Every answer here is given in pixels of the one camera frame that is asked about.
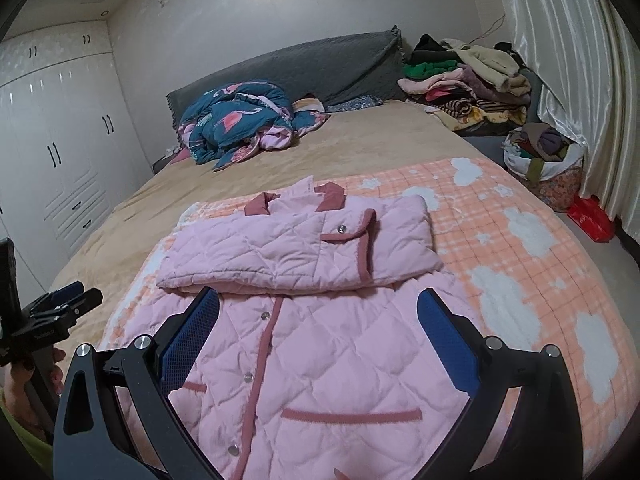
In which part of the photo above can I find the person's left hand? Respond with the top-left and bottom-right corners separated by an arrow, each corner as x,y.
1,348 -> 66,442

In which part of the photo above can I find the bag of clothes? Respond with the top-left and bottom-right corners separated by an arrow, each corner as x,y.
502,122 -> 585,212

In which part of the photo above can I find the shiny cream curtain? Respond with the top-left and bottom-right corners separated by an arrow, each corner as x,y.
502,0 -> 639,238

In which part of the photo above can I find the blue flamingo quilt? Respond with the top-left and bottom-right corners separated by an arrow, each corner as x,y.
177,80 -> 329,171

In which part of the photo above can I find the pile of folded clothes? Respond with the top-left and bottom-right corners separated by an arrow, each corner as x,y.
397,35 -> 533,136

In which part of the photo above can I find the orange plaid cloud blanket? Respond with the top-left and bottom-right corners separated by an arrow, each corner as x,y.
101,157 -> 639,474

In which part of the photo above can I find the grey headboard cover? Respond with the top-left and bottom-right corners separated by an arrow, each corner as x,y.
166,26 -> 404,127

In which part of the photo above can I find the white wardrobe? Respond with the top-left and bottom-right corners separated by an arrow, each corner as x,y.
1,21 -> 152,304

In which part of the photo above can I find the dark patterned pillow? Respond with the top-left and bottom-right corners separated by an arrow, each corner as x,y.
326,96 -> 384,114

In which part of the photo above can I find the red bag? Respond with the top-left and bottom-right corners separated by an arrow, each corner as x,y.
566,195 -> 615,243

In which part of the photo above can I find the pink quilted jacket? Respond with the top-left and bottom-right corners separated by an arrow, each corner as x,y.
107,178 -> 473,479

